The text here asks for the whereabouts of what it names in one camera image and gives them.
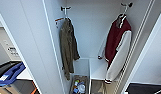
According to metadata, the white plastic bag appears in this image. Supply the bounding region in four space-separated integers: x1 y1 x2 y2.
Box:
77 82 87 94

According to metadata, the white wall switch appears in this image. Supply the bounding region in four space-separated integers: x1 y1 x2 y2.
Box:
2 39 10 48

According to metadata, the olive green jacket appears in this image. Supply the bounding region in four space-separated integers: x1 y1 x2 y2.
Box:
58 17 82 81

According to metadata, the white hanger under red jacket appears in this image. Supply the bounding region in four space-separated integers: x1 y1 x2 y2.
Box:
116 3 131 21

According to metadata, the white wardrobe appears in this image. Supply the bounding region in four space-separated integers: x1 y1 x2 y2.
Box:
0 0 161 94

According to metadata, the wire basket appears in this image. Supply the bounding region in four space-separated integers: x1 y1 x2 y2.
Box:
90 78 109 94

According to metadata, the white wardrobe shelf box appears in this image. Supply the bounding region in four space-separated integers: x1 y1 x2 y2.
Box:
72 56 111 81

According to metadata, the orange and white warning label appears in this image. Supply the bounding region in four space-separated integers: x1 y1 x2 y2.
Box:
54 16 66 23

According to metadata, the grey metal rack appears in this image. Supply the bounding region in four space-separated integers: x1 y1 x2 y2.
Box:
153 87 161 94

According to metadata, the black hook over olive jacket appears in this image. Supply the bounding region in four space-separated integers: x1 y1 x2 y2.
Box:
59 5 73 12

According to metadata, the red jacket with white sleeves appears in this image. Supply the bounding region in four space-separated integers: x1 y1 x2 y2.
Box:
96 13 134 85

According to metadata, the black hook over red jacket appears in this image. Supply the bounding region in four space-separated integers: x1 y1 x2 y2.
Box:
120 1 134 9

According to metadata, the grey bin body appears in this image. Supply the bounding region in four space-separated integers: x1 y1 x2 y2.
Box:
5 79 38 94

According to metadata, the white hanger under olive jacket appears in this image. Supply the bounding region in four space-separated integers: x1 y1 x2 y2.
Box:
61 6 71 22

